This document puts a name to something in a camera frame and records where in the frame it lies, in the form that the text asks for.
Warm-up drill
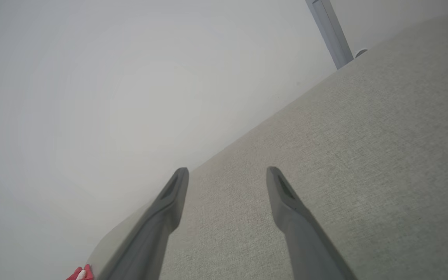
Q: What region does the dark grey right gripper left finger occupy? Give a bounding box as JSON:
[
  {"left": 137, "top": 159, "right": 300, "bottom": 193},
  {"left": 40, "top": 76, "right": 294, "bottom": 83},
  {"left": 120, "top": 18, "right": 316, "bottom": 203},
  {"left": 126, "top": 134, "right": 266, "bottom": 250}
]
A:
[{"left": 96, "top": 167, "right": 190, "bottom": 280}]

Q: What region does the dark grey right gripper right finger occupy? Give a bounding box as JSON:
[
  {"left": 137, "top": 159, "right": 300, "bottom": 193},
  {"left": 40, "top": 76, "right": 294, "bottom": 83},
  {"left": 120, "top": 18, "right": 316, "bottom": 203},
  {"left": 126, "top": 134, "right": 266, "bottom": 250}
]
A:
[{"left": 266, "top": 166, "right": 358, "bottom": 280}]

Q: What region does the red and white cloth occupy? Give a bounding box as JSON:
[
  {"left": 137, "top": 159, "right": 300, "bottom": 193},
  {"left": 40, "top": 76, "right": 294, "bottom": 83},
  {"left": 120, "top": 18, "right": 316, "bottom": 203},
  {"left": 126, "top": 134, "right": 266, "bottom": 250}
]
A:
[{"left": 66, "top": 264, "right": 94, "bottom": 280}]

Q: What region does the grey metal pole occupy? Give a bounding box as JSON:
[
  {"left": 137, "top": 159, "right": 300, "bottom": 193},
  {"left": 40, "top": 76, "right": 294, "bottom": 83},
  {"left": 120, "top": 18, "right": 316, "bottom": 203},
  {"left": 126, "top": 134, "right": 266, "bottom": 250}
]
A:
[{"left": 305, "top": 0, "right": 354, "bottom": 70}]

